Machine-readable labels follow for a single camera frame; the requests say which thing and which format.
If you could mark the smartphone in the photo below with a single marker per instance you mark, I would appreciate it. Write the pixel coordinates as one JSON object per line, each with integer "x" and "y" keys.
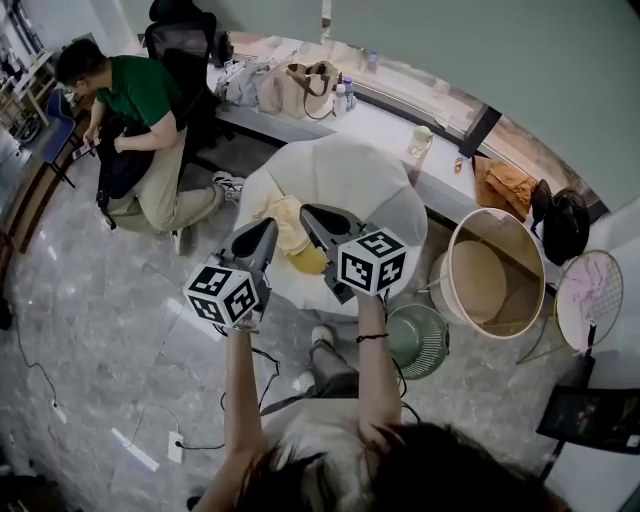
{"x": 86, "y": 149}

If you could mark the beige tote bag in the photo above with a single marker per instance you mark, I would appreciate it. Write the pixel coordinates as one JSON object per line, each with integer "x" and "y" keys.
{"x": 312, "y": 92}

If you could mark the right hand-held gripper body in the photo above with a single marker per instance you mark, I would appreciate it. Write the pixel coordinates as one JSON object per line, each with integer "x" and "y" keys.
{"x": 370, "y": 265}

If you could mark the black office chair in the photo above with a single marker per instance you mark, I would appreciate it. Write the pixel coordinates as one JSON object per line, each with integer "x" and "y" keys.
{"x": 180, "y": 45}

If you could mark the white power adapter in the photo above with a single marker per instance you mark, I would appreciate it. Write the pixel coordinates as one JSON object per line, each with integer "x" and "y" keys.
{"x": 59, "y": 412}

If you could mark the clear cup with green lid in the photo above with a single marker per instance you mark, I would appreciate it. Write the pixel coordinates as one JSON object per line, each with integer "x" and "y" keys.
{"x": 420, "y": 141}

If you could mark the large beige round hamper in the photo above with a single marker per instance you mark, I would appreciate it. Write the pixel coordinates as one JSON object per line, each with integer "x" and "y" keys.
{"x": 475, "y": 280}

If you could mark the pale pink bag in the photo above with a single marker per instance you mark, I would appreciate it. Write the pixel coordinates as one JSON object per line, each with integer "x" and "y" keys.
{"x": 272, "y": 92}

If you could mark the small red trinket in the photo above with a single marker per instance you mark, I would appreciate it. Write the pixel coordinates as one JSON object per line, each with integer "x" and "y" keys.
{"x": 458, "y": 165}

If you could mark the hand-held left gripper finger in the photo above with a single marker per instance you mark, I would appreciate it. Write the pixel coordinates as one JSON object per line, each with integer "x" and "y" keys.
{"x": 265, "y": 250}
{"x": 240, "y": 237}

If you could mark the black backpack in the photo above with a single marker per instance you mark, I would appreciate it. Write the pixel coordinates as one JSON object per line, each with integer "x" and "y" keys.
{"x": 565, "y": 225}
{"x": 122, "y": 165}

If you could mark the grey garment pile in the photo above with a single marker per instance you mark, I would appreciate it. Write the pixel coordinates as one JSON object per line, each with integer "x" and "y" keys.
{"x": 242, "y": 85}

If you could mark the black framed picture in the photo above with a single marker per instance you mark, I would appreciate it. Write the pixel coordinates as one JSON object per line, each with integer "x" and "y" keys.
{"x": 590, "y": 420}

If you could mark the white power strip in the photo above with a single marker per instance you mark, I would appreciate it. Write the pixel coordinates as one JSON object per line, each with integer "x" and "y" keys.
{"x": 175, "y": 446}

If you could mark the clear plastic bottle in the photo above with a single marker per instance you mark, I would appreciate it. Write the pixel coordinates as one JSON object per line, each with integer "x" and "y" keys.
{"x": 350, "y": 92}
{"x": 339, "y": 102}

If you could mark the person's grey shirt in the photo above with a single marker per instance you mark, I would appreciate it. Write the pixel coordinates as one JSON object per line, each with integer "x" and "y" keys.
{"x": 310, "y": 430}

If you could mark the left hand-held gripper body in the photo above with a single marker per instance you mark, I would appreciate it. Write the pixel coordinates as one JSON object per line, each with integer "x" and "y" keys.
{"x": 220, "y": 295}

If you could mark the white beanbag seat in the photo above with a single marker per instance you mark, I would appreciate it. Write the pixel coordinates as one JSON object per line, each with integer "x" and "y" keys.
{"x": 350, "y": 175}

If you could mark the person's left forearm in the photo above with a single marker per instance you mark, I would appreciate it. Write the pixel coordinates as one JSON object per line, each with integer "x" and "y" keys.
{"x": 242, "y": 400}

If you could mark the white window ledge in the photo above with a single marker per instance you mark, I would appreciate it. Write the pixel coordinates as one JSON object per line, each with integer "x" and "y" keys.
{"x": 390, "y": 127}

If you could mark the person's right forearm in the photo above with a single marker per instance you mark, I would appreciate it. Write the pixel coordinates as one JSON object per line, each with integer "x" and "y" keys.
{"x": 377, "y": 380}

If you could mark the orange jacket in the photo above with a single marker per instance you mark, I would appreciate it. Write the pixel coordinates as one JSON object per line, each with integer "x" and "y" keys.
{"x": 505, "y": 187}

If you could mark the pale yellow plaid clothes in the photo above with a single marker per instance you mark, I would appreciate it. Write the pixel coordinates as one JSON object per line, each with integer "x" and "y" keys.
{"x": 285, "y": 220}

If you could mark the grey roller blind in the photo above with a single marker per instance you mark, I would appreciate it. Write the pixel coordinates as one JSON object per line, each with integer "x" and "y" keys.
{"x": 500, "y": 50}
{"x": 225, "y": 15}

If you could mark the small black bag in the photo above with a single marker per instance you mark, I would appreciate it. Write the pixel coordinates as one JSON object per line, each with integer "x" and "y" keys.
{"x": 222, "y": 50}

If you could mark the person's white shoe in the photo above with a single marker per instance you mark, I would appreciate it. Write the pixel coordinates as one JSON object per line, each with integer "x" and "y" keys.
{"x": 321, "y": 334}
{"x": 305, "y": 381}

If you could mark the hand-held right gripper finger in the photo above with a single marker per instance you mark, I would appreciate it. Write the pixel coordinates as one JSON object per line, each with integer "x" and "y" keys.
{"x": 347, "y": 222}
{"x": 316, "y": 235}

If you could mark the green plastic basket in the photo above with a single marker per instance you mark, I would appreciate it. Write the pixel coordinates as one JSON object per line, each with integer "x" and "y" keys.
{"x": 415, "y": 340}

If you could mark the person's grey trousers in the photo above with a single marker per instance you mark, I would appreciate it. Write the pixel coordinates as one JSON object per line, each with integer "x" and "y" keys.
{"x": 330, "y": 370}

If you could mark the blue chair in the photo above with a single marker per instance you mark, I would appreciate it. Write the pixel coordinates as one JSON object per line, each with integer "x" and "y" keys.
{"x": 60, "y": 130}

